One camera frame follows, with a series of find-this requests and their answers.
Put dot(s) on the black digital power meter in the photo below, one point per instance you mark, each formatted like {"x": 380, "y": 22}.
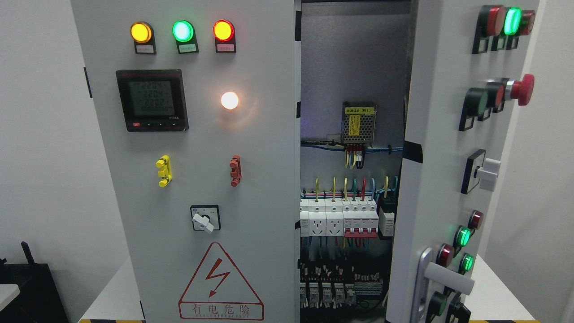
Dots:
{"x": 153, "y": 100}

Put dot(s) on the yellow indicator light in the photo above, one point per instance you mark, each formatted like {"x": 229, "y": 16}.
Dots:
{"x": 143, "y": 37}

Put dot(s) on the red indicator light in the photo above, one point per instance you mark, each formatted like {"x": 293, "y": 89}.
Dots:
{"x": 224, "y": 36}

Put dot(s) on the white rotary selector switch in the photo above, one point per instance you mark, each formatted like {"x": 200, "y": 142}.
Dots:
{"x": 205, "y": 218}

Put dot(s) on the red emergency stop button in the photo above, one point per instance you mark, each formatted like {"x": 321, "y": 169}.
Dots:
{"x": 520, "y": 90}

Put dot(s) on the metal mesh power supply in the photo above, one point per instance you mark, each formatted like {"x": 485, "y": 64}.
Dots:
{"x": 358, "y": 122}

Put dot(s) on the red test terminal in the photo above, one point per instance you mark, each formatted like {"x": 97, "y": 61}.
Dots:
{"x": 236, "y": 172}

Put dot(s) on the white socket modules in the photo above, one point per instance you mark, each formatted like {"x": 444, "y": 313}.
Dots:
{"x": 323, "y": 217}

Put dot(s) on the white door handle lever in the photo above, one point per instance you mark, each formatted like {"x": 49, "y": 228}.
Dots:
{"x": 449, "y": 278}

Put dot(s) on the white glowing indicator light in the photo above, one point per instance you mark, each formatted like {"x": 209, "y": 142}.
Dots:
{"x": 229, "y": 100}

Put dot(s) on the relay terminal row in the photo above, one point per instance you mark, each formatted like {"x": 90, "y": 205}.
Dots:
{"x": 339, "y": 284}

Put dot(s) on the red electric danger sticker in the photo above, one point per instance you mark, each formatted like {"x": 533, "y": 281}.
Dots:
{"x": 219, "y": 291}

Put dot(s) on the red handled circuit breaker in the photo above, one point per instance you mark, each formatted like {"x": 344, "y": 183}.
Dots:
{"x": 360, "y": 218}

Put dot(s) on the grey cabinet door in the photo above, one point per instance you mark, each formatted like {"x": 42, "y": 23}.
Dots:
{"x": 460, "y": 50}
{"x": 258, "y": 216}

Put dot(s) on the green indicator light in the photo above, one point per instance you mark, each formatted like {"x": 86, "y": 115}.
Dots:
{"x": 185, "y": 37}

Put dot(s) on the yellow test terminal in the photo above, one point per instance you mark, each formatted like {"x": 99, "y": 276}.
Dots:
{"x": 164, "y": 171}

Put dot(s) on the black white surge protector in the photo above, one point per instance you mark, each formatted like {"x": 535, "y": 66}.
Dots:
{"x": 387, "y": 216}

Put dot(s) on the white knob selector switch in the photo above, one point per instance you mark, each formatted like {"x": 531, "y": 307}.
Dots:
{"x": 480, "y": 171}

